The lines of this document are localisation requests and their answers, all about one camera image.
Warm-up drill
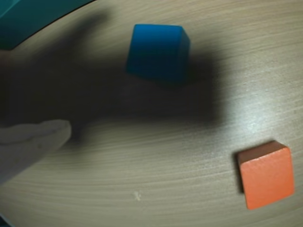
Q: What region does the orange cube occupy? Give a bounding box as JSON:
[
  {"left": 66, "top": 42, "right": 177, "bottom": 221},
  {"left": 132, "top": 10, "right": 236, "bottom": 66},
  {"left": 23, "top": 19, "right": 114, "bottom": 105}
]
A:
[{"left": 234, "top": 140, "right": 295, "bottom": 210}]

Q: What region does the blue cube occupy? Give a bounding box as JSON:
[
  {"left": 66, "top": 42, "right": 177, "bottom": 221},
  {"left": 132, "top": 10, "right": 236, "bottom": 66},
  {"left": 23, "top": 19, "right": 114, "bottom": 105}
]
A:
[{"left": 125, "top": 23, "right": 191, "bottom": 85}]

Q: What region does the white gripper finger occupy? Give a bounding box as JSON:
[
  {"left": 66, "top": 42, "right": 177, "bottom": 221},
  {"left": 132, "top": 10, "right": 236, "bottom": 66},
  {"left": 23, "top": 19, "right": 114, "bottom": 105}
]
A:
[{"left": 0, "top": 119, "right": 72, "bottom": 188}]

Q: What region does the teal plastic box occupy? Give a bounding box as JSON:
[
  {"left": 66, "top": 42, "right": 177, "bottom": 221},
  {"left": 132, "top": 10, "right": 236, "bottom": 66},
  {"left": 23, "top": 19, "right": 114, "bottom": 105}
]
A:
[{"left": 0, "top": 0, "right": 96, "bottom": 51}]

